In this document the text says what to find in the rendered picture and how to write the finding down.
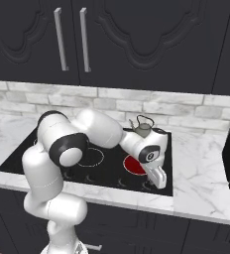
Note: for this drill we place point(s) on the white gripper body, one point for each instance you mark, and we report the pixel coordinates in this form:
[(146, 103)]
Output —
[(159, 177)]

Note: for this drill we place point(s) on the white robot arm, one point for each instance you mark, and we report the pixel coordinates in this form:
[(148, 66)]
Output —
[(57, 185)]

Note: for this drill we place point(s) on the black hob knob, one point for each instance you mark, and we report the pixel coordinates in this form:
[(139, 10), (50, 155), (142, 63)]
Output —
[(149, 184), (121, 183), (89, 179), (67, 175)]

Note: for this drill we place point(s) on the black glass hob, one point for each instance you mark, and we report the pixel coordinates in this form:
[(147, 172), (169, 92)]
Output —
[(112, 172)]

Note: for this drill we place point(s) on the grey kettle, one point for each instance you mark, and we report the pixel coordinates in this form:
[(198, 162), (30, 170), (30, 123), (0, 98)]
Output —
[(143, 129)]

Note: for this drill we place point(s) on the dark lower cupboard front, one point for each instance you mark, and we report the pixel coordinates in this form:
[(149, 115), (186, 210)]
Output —
[(137, 231), (216, 239), (8, 218)]

